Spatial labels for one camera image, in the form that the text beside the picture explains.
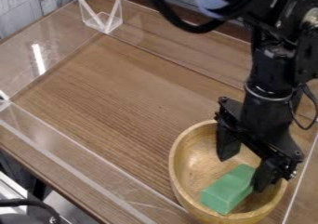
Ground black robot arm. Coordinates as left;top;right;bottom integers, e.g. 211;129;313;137
150;0;318;192

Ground clear acrylic wall panels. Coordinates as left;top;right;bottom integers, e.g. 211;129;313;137
0;0;318;224

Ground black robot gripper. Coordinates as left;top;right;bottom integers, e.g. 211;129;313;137
215;82;305;192

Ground brown wooden bowl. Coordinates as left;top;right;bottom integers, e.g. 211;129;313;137
169;120;288;224

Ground black cable at bottom left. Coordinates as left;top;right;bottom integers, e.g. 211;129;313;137
0;199;63;224

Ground green rectangular block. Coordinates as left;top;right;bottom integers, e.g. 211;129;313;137
201;165;257;215

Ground clear acrylic corner bracket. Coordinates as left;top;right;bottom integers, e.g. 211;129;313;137
79;0;123;34

